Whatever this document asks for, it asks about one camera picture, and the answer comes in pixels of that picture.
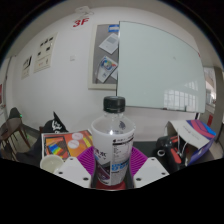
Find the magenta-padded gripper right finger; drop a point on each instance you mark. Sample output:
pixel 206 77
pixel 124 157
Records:
pixel 150 170

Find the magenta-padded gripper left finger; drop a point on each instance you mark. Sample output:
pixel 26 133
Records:
pixel 71 170

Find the clear plastic water bottle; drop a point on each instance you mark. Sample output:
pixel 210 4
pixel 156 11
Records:
pixel 113 140

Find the black and red power tool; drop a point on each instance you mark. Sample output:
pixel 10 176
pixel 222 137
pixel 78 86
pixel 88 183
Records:
pixel 166 150

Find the colourful printed book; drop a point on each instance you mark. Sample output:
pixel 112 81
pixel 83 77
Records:
pixel 66 143

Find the flat round red coaster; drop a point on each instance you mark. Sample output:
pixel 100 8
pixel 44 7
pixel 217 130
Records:
pixel 111 186

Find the black jacket with white print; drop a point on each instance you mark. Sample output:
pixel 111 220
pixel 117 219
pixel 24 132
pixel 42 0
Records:
pixel 55 126

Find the white and blue cardboard box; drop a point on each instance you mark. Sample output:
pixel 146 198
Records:
pixel 193 136

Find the large whiteboard on stand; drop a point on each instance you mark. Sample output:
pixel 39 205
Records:
pixel 160 66

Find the grey framed notice board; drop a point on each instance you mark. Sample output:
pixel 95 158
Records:
pixel 105 60

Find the small white wall poster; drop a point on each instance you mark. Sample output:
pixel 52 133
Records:
pixel 27 66

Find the large white wall poster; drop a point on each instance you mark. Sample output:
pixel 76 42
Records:
pixel 45 53

